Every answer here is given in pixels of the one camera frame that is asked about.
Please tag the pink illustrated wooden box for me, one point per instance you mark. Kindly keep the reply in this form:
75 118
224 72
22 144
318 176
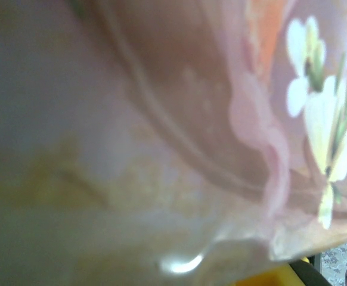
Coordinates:
161 119

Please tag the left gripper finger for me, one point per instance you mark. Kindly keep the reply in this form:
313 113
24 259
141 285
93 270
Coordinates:
280 277

